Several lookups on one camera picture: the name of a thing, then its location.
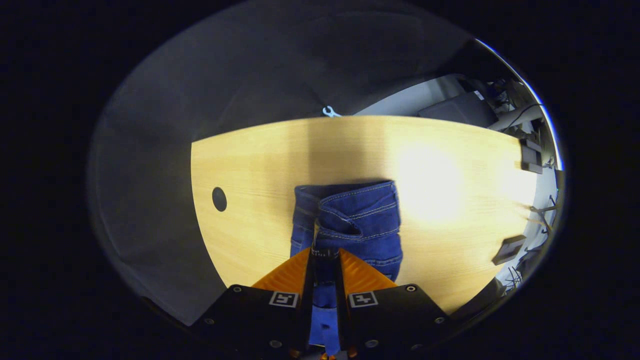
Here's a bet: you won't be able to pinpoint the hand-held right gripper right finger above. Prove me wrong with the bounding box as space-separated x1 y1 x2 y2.
334 247 452 358

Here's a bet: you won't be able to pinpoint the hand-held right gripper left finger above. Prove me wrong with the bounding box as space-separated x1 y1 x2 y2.
191 247 317 360

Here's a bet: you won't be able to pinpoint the blue jeans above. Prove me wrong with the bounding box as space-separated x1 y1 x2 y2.
290 180 404 357

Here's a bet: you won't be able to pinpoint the black table clamp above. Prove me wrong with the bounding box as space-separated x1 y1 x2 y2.
492 234 528 266
520 138 544 175

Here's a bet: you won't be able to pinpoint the grey box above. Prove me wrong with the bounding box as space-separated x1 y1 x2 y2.
417 91 499 129

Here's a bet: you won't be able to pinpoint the black backdrop cloth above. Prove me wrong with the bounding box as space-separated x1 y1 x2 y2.
86 0 483 328

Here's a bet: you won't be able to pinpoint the white shelf board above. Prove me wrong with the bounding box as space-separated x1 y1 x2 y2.
487 104 545 132

